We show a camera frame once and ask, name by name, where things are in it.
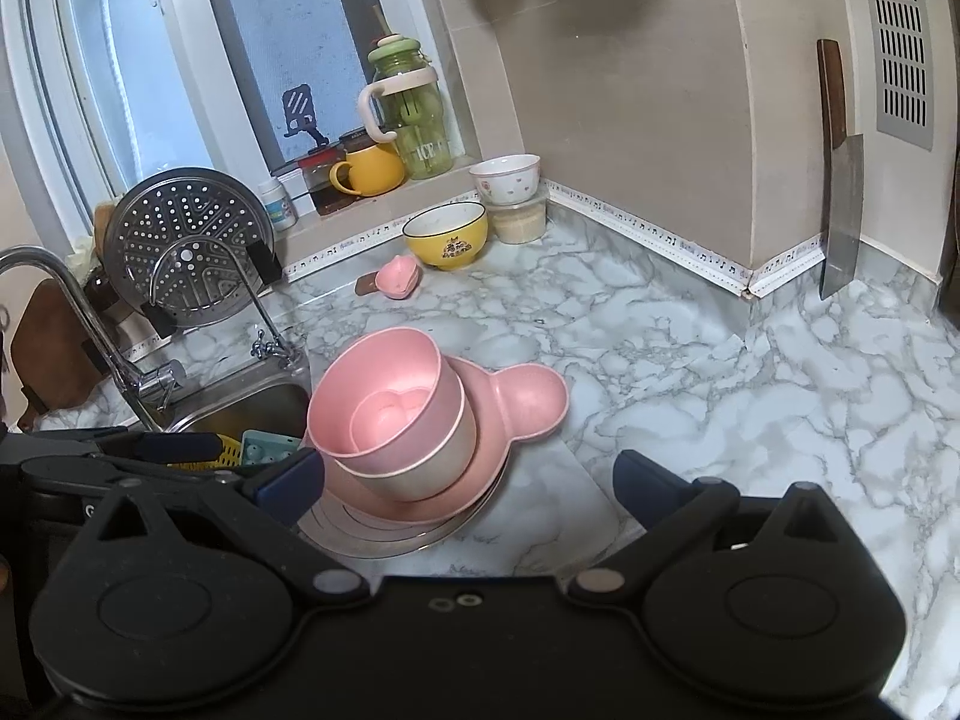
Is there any metal faucet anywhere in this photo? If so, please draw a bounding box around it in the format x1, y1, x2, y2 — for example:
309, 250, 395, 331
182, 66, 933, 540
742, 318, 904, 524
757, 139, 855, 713
0, 246, 308, 421

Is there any large white plate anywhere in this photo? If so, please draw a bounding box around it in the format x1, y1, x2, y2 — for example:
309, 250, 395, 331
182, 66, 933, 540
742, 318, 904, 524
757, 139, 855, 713
295, 476, 505, 560

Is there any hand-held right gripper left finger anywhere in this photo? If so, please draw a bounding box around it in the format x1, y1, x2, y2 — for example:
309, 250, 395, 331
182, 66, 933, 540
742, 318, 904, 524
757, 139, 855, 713
94, 448, 372, 605

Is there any pink bear-shaped plate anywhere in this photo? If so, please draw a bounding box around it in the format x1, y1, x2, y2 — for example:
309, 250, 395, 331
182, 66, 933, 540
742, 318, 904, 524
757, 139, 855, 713
319, 356, 569, 527

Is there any yellow bowl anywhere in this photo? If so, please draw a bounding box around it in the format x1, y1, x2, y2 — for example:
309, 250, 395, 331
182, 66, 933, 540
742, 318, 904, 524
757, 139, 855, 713
402, 201, 490, 271

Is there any clear plastic food container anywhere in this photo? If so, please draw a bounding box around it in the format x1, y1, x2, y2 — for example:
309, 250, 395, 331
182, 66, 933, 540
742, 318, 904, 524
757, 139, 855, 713
487, 190, 550, 245

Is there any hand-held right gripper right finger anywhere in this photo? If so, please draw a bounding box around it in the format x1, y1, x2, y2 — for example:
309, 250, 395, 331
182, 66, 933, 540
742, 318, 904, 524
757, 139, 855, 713
568, 450, 852, 602

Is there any green water bottle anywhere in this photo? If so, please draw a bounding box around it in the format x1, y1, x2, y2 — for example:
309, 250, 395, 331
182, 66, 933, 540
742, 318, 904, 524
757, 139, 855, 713
358, 30, 456, 181

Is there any stainless steel sink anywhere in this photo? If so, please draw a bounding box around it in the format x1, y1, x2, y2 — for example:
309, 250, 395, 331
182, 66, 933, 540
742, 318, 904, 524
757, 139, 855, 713
161, 379, 312, 445

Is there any white music note trim strip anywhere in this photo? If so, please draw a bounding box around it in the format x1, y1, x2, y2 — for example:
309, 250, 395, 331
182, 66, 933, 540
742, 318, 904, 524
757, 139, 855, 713
120, 178, 826, 361

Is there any black phone stand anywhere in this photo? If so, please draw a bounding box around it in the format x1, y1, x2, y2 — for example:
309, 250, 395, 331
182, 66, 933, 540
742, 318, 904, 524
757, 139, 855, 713
281, 82, 331, 151

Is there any white medicine bottle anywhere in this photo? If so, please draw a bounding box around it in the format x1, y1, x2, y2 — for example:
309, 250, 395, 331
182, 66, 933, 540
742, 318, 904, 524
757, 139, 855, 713
259, 178, 299, 232

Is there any yellow mug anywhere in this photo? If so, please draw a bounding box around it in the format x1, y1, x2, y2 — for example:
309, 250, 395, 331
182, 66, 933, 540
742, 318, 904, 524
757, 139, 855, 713
328, 142, 406, 197

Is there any perforated metal steamer rack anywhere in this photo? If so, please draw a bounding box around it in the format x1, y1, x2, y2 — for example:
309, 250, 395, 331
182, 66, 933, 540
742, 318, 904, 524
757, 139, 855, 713
105, 167, 284, 338

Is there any pink bowl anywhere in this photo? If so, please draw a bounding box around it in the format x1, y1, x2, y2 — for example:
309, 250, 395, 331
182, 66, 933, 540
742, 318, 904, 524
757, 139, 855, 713
307, 328, 466, 460

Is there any light blue plastic tray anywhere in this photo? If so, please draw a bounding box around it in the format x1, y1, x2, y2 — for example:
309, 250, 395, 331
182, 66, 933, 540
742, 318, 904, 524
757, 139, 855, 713
240, 429, 305, 466

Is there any cleaver with wooden handle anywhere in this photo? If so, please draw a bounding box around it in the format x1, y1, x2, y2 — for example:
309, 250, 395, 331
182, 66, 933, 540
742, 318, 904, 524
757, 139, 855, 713
816, 39, 865, 301

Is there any yellow plastic basket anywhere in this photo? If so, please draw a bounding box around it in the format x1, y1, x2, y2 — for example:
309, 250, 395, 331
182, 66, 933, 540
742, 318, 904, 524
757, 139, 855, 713
169, 435, 242, 470

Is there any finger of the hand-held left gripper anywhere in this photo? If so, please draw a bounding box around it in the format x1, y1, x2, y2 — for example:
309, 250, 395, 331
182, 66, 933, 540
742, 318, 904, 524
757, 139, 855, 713
94, 431, 226, 466
19, 456, 211, 492

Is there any window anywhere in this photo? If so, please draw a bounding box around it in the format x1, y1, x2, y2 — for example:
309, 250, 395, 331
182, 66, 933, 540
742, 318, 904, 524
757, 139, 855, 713
15, 0, 481, 196

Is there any dark sauce jar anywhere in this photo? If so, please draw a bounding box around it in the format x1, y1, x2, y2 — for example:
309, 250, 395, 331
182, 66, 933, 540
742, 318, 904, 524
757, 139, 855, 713
298, 146, 347, 217

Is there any brown wooden board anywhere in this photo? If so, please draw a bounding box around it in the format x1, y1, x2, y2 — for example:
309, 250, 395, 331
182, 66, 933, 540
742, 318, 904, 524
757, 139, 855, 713
0, 277, 106, 430

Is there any grey vent grille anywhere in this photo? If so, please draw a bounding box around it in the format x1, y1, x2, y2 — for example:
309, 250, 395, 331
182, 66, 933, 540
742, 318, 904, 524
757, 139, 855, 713
855, 0, 937, 149

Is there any white floral bowl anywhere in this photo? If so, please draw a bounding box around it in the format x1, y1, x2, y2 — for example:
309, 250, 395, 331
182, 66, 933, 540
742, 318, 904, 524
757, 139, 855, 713
469, 154, 541, 205

